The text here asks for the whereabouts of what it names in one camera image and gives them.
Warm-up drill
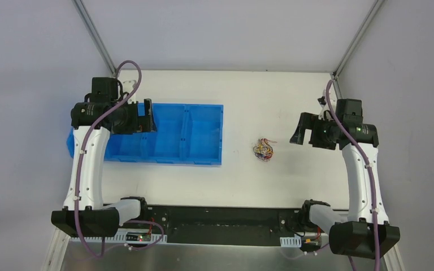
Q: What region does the colourful wire bundle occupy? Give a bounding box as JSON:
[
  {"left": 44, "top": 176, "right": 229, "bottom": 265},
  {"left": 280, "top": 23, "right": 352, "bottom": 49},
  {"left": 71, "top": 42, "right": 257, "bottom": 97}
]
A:
[{"left": 253, "top": 137, "right": 278, "bottom": 162}]

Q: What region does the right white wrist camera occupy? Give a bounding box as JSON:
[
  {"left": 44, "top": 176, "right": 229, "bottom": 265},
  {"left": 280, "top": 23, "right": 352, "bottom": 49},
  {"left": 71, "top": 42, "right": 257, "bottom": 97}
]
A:
[{"left": 318, "top": 96, "right": 333, "bottom": 121}]

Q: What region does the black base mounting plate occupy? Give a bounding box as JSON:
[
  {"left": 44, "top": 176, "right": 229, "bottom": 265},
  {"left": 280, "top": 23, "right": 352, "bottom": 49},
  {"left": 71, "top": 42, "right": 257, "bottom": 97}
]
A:
[{"left": 124, "top": 205, "right": 324, "bottom": 247}]

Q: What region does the blue compartment bin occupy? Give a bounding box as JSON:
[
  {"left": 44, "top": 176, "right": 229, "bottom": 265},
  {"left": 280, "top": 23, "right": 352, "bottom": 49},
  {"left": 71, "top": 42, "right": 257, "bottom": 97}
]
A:
[{"left": 66, "top": 103, "right": 224, "bottom": 167}]

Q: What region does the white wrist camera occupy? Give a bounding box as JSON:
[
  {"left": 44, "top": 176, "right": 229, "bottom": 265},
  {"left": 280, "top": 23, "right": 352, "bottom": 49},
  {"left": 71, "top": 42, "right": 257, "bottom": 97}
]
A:
[
  {"left": 318, "top": 96, "right": 333, "bottom": 121},
  {"left": 121, "top": 80, "right": 137, "bottom": 104}
]

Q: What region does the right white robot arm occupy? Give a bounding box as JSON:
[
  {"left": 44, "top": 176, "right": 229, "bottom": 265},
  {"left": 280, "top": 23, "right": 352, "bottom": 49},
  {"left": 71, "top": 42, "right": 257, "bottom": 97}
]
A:
[{"left": 289, "top": 99, "right": 400, "bottom": 260}]

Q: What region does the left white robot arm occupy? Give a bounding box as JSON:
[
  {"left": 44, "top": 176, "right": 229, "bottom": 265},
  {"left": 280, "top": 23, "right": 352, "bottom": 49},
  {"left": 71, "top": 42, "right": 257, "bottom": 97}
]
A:
[{"left": 51, "top": 77, "right": 157, "bottom": 238}]

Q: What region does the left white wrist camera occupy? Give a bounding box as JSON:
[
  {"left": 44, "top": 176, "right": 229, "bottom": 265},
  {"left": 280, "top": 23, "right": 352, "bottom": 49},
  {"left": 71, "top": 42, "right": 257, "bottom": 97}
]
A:
[{"left": 121, "top": 80, "right": 137, "bottom": 104}]

